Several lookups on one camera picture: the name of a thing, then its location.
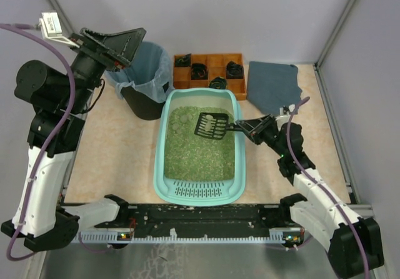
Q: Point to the teal plastic litter box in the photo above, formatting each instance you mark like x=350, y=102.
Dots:
x=194, y=193

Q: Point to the black litter scoop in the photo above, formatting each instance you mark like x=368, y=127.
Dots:
x=221, y=125

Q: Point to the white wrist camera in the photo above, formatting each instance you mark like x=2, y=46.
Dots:
x=287, y=110
x=51, y=29

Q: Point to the black trash bin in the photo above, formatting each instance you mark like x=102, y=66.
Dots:
x=142, y=106

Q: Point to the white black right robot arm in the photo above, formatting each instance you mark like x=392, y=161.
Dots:
x=353, y=244

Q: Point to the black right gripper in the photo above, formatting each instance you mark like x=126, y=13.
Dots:
x=260, y=131

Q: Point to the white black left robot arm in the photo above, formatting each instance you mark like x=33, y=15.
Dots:
x=59, y=101

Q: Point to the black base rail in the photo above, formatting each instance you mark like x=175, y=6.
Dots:
x=226, y=221

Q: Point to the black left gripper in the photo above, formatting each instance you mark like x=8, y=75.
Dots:
x=100, y=49

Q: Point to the orange compartment tray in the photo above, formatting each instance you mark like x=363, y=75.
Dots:
x=198, y=70

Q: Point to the green cat litter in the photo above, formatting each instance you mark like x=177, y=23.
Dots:
x=189, y=157

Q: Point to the blue-grey folded cloth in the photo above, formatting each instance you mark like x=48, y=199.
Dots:
x=270, y=86

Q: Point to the green litter clump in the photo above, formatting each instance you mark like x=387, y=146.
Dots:
x=177, y=126
x=185, y=118

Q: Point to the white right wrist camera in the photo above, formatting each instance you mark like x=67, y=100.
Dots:
x=287, y=110

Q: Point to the blue plastic bin liner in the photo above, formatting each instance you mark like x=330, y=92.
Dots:
x=149, y=74

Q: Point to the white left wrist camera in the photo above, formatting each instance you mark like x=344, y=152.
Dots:
x=51, y=29

